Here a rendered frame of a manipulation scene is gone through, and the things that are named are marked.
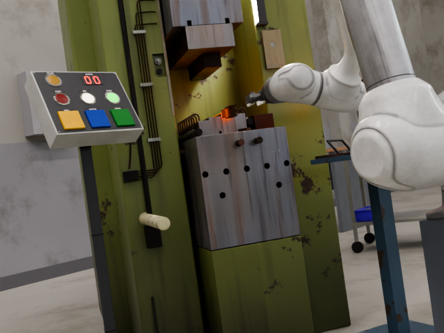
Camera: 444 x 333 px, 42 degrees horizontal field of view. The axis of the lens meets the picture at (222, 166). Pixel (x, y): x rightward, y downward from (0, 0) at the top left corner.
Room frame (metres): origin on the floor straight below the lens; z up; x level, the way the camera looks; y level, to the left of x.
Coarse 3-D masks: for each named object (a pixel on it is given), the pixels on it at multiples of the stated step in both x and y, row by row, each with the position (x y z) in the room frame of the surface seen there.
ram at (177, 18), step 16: (160, 0) 2.48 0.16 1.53; (176, 0) 2.32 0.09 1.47; (192, 0) 2.34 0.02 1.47; (208, 0) 2.36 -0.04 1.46; (224, 0) 2.38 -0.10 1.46; (176, 16) 2.32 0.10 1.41; (192, 16) 2.34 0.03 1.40; (208, 16) 2.36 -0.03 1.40; (224, 16) 2.37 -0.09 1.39; (240, 16) 2.39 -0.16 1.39; (176, 32) 2.41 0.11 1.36
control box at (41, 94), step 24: (48, 72) 2.04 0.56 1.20; (72, 72) 2.10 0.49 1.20; (96, 72) 2.17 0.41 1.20; (48, 96) 1.97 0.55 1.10; (72, 96) 2.03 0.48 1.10; (96, 96) 2.09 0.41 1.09; (120, 96) 2.15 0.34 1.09; (48, 120) 1.93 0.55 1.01; (48, 144) 1.95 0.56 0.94; (72, 144) 1.98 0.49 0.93; (96, 144) 2.05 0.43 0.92
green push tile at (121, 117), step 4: (112, 112) 2.07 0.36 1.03; (116, 112) 2.08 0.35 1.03; (120, 112) 2.09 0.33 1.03; (124, 112) 2.10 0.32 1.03; (128, 112) 2.11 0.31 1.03; (112, 116) 2.07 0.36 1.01; (116, 116) 2.07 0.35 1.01; (120, 116) 2.08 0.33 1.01; (124, 116) 2.09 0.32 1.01; (128, 116) 2.10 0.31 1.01; (116, 120) 2.06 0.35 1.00; (120, 120) 2.07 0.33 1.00; (124, 120) 2.08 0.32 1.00; (128, 120) 2.09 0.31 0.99; (132, 120) 2.10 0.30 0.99; (116, 124) 2.05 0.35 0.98; (120, 124) 2.06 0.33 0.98; (124, 124) 2.07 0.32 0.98; (128, 124) 2.08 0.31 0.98; (132, 124) 2.09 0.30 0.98
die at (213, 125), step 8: (208, 120) 2.34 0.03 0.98; (216, 120) 2.35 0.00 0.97; (224, 120) 2.36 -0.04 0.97; (232, 120) 2.37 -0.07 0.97; (240, 120) 2.38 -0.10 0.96; (200, 128) 2.33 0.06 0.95; (208, 128) 2.34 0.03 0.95; (216, 128) 2.35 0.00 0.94; (224, 128) 2.36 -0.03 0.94; (232, 128) 2.37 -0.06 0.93; (240, 128) 2.38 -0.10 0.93
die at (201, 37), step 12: (216, 24) 2.36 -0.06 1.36; (228, 24) 2.38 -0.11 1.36; (180, 36) 2.42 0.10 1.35; (192, 36) 2.34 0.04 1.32; (204, 36) 2.35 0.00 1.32; (216, 36) 2.36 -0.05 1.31; (228, 36) 2.38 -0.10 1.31; (168, 48) 2.67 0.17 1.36; (180, 48) 2.45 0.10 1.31; (192, 48) 2.33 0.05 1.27; (204, 48) 2.35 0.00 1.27; (216, 48) 2.38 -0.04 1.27; (228, 48) 2.41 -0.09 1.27; (168, 60) 2.71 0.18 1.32; (180, 60) 2.52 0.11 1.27; (192, 60) 2.56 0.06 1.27
